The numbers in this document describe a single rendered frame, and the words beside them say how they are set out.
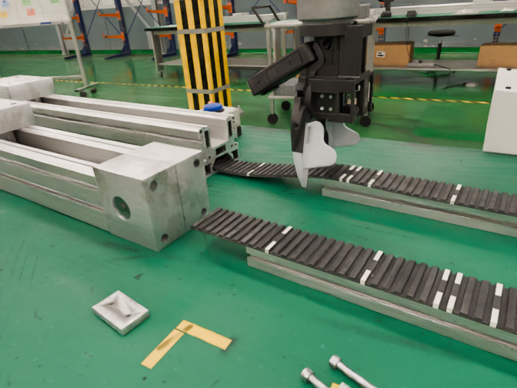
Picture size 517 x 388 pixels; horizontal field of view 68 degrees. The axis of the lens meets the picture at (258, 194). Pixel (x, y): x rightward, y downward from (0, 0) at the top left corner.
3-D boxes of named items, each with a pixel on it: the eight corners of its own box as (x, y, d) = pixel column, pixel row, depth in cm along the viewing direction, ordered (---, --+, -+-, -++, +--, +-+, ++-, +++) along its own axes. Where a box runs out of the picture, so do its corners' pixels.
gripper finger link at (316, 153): (326, 195, 50) (338, 122, 48) (286, 186, 53) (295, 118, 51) (335, 193, 52) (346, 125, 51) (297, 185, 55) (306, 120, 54)
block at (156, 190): (222, 207, 55) (214, 144, 51) (158, 252, 46) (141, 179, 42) (176, 195, 60) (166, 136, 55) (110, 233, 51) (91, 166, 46)
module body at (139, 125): (239, 158, 72) (235, 114, 68) (204, 178, 64) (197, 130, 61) (20, 118, 113) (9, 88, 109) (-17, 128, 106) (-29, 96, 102)
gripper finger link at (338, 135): (358, 171, 58) (352, 120, 52) (321, 165, 61) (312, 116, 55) (365, 158, 60) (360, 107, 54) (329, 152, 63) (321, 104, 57)
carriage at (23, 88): (60, 104, 99) (51, 77, 96) (17, 115, 91) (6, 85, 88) (27, 99, 107) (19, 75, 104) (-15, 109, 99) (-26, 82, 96)
